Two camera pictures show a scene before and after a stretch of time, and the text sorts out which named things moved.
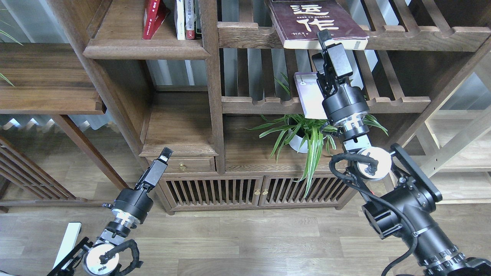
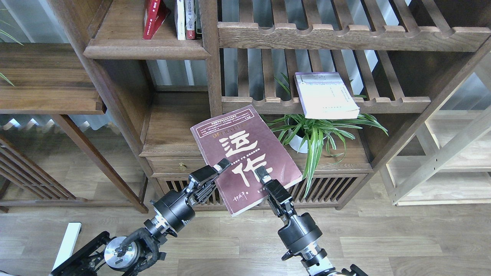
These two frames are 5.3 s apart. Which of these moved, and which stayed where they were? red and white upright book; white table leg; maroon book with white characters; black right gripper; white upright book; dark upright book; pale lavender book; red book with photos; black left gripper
Moved: maroon book with white characters; black right gripper; black left gripper
Stayed: pale lavender book; white table leg; red and white upright book; white upright book; red book with photos; dark upright book
